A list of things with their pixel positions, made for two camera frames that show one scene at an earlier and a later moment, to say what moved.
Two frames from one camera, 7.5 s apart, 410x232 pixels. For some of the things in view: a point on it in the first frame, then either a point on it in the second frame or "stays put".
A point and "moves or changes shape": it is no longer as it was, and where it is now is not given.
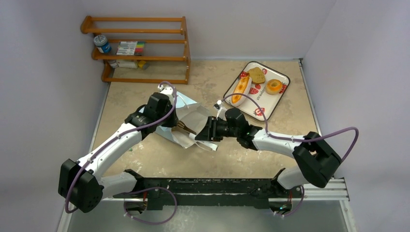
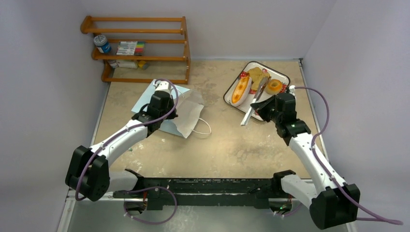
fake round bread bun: [273, 86] stays put
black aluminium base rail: [165, 193] stays put
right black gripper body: [213, 129] → [269, 108]
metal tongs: [183, 125] → [262, 87]
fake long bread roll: [242, 87] stays put
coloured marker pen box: [130, 48] stays put
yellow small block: [141, 64] stays put
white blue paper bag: [192, 116] moves or changes shape
